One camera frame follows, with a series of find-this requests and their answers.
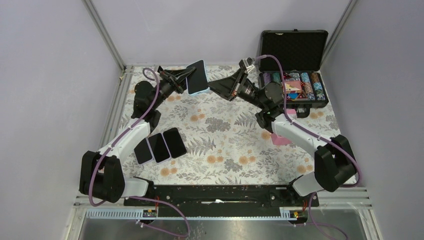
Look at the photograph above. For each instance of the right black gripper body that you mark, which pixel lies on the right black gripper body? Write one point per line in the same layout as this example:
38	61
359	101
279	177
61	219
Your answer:
247	91

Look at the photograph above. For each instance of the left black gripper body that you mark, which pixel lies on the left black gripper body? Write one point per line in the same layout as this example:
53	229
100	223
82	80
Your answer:
168	87

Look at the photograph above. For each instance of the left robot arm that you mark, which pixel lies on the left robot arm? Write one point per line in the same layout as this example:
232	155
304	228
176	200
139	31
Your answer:
101	177

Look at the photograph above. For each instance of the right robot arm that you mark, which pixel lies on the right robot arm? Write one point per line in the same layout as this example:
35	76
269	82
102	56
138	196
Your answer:
334	162

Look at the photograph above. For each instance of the phone in black case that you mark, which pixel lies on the phone in black case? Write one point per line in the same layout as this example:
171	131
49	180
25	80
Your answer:
174	143

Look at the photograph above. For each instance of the phone in lilac case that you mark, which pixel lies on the phone in lilac case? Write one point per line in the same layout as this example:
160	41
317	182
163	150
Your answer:
159	148

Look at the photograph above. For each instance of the black poker chip case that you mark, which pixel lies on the black poker chip case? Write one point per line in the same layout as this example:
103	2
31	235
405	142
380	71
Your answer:
295	55

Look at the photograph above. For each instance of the phone in purple case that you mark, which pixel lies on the phone in purple case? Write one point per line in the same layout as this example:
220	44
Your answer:
143	153

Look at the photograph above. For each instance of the playing cards deck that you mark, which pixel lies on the playing cards deck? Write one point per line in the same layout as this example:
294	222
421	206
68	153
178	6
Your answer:
293	86

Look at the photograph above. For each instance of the floral tablecloth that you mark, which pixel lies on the floral tablecloth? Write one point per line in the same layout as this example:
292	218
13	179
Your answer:
225	146

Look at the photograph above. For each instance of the pink box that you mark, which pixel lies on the pink box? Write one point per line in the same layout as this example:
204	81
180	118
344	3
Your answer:
280	140

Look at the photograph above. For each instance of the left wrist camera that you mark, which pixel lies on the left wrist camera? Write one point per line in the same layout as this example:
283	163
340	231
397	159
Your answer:
149	74

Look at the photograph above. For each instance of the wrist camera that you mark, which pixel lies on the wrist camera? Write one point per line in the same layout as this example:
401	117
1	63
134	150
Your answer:
247	64
149	74

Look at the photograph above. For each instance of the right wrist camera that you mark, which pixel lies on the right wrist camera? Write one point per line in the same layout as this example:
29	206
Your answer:
247	64

